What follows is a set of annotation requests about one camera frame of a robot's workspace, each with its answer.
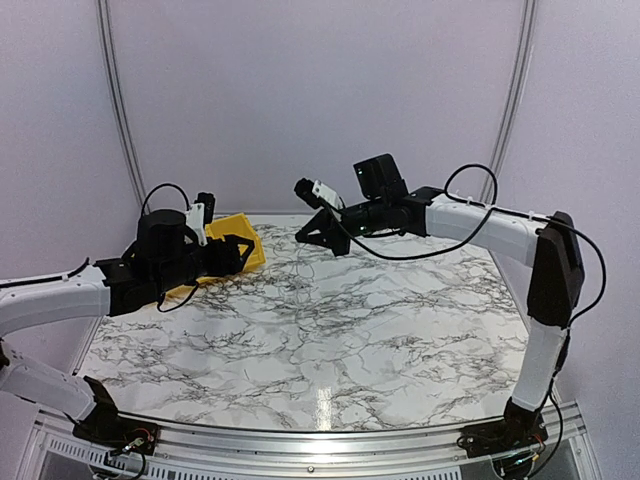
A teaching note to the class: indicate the aluminium front frame rail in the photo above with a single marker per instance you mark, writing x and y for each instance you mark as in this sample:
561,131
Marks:
560,449

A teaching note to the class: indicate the right aluminium corner post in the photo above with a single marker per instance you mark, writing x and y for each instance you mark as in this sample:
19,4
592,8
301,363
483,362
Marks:
516,86

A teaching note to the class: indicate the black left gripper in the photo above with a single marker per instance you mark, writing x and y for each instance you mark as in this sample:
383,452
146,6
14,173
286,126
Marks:
233,264

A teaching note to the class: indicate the left aluminium corner post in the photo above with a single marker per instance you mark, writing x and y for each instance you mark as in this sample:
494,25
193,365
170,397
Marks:
117,98

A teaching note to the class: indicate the aluminium corner post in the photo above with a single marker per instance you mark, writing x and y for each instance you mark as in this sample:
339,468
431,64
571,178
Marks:
117,98
516,86

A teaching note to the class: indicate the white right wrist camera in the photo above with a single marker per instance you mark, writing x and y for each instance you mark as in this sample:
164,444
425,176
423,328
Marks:
318,195

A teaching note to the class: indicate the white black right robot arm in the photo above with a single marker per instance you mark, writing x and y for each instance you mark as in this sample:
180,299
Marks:
547,246

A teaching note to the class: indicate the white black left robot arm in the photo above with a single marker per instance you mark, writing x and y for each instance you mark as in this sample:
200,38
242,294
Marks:
171,250

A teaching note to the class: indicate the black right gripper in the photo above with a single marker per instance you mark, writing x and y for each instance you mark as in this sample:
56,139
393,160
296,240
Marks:
326,238

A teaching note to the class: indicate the yellow three-compartment plastic bin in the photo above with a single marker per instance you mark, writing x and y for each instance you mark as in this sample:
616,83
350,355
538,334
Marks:
237,224

